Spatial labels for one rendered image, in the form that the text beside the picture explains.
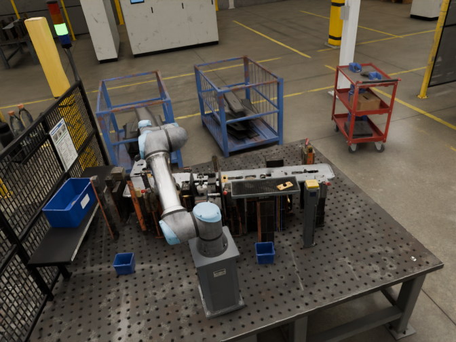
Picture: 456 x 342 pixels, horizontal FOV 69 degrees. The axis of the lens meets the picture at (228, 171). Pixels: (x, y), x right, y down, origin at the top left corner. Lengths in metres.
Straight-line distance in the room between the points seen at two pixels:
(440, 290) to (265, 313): 1.62
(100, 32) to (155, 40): 1.36
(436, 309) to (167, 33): 8.60
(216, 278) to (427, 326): 1.68
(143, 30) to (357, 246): 8.40
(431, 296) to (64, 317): 2.48
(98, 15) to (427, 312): 8.86
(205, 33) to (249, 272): 8.53
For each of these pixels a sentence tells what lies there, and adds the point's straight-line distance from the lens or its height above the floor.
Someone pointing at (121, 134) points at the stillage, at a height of 0.16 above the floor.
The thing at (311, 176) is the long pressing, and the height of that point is 1.00.
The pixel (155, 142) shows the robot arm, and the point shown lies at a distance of 1.57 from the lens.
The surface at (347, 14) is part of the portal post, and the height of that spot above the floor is 1.28.
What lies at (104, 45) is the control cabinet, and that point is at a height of 0.43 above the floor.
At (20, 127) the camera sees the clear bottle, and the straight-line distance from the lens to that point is 2.18.
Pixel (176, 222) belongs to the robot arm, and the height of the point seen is 1.32.
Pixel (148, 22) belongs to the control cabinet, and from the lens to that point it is 9.67.
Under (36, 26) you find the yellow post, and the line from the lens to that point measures 2.54.
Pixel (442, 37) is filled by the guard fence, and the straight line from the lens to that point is 6.15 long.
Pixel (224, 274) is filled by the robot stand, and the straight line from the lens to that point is 1.65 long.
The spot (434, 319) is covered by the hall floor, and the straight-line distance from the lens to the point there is 2.91.
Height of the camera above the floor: 2.27
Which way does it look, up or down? 34 degrees down
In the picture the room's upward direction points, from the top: 6 degrees counter-clockwise
